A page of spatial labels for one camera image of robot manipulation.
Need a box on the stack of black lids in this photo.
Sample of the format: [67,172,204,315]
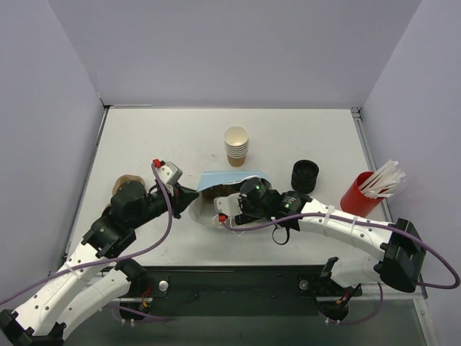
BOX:
[291,159,319,194]

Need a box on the stack of brown paper cups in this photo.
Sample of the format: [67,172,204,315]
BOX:
[223,125,249,167]

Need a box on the red plastic cup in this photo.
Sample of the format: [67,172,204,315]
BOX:
[340,172,384,218]

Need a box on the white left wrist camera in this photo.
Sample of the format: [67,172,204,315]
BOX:
[151,159,183,187]

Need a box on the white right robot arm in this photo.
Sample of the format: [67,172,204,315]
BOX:
[236,177,426,294]

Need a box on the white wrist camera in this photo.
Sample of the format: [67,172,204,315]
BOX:
[214,192,243,223]
[151,159,183,187]

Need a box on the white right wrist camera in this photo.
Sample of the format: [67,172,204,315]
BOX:
[214,192,243,223]

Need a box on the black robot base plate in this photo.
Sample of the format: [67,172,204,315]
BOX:
[122,265,362,319]

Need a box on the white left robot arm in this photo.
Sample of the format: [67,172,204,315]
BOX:
[1,179,199,345]

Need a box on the brown cardboard cup carrier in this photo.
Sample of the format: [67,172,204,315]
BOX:
[103,174,146,219]

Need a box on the light blue paper bag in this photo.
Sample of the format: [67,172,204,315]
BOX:
[189,171,272,229]

